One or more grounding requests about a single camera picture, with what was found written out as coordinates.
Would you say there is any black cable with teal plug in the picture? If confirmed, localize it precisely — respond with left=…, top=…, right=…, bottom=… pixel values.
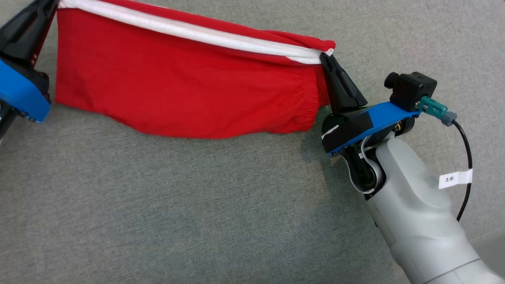
left=418, top=96, right=473, bottom=221

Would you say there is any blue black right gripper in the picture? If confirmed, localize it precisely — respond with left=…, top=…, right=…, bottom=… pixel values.
left=320, top=53, right=423, bottom=156

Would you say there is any red and white jersey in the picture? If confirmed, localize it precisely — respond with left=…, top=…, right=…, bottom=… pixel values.
left=54, top=0, right=337, bottom=139

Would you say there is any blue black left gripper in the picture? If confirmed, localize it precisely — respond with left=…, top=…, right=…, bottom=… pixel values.
left=0, top=0, right=60, bottom=123

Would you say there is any white paper cable tag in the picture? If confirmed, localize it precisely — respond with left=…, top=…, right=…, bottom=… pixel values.
left=439, top=169, right=473, bottom=190

